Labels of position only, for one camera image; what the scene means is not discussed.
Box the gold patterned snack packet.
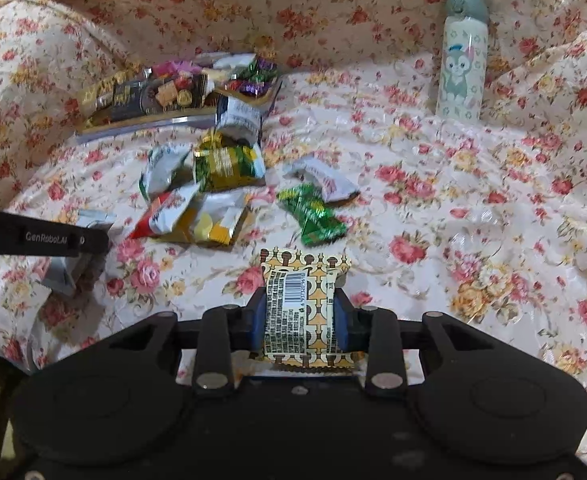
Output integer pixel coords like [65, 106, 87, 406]
[261, 248, 365, 373]

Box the red white snack packet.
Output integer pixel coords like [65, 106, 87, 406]
[128, 183, 200, 240]

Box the white hawthorn snack packet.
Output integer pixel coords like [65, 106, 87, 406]
[285, 155, 359, 204]

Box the green garlic peas packet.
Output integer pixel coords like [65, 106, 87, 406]
[193, 131, 266, 192]

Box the tin tray full of snacks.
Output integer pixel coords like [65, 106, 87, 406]
[76, 52, 283, 144]

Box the yellow white snack packet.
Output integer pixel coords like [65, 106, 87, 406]
[173, 190, 248, 247]

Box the shiny green candy packet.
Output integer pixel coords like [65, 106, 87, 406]
[276, 184, 348, 247]

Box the silver green snack packet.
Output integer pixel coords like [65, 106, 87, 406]
[138, 143, 192, 202]

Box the black biscuit packet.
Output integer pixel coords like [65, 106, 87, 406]
[109, 73, 207, 122]

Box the black white snack packet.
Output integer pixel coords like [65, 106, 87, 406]
[216, 96, 263, 145]

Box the white cartoon cat water bottle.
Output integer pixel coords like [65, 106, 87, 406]
[437, 0, 489, 124]

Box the purple candy in tray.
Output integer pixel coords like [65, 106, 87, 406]
[224, 56, 280, 98]

